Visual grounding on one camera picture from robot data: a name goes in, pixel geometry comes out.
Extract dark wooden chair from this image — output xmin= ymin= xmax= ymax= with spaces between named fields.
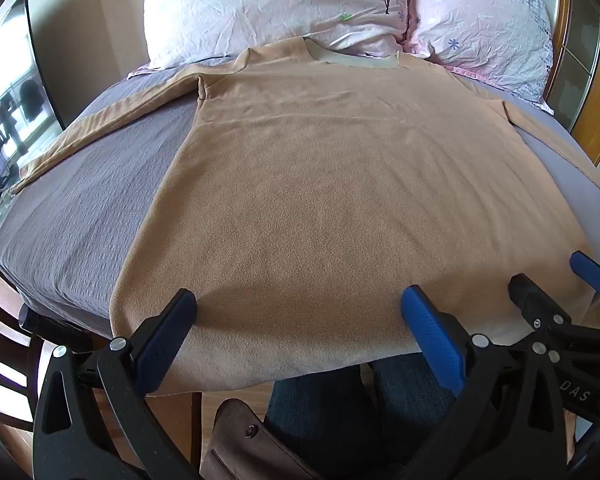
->
xmin=0 ymin=240 xmax=97 ymax=433

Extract grey textured bedspread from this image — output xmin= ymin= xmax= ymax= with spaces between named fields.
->
xmin=0 ymin=62 xmax=600 ymax=342

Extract person's legs in jeans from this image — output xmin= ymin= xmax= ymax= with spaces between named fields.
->
xmin=264 ymin=349 xmax=462 ymax=480

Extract flat screen television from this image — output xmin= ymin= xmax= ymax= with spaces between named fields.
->
xmin=0 ymin=0 xmax=67 ymax=195

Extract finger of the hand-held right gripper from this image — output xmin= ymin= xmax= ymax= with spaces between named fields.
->
xmin=509 ymin=273 xmax=600 ymax=342
xmin=570 ymin=251 xmax=600 ymax=311

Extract pink floral pillow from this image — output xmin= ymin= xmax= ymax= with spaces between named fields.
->
xmin=405 ymin=0 xmax=556 ymax=117

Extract white floral pillow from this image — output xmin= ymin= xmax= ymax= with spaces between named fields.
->
xmin=144 ymin=0 xmax=412 ymax=71

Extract wooden glass-panel cabinet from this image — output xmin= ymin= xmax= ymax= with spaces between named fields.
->
xmin=542 ymin=0 xmax=600 ymax=163

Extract brown leather bag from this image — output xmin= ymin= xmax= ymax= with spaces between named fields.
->
xmin=202 ymin=398 xmax=327 ymax=480

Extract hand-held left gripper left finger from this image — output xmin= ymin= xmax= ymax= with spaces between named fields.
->
xmin=32 ymin=288 xmax=202 ymax=480

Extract tan long-sleeve shirt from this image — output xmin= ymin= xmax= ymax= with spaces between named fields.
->
xmin=7 ymin=39 xmax=600 ymax=398

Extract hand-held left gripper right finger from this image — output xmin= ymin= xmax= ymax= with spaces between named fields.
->
xmin=401 ymin=285 xmax=571 ymax=480

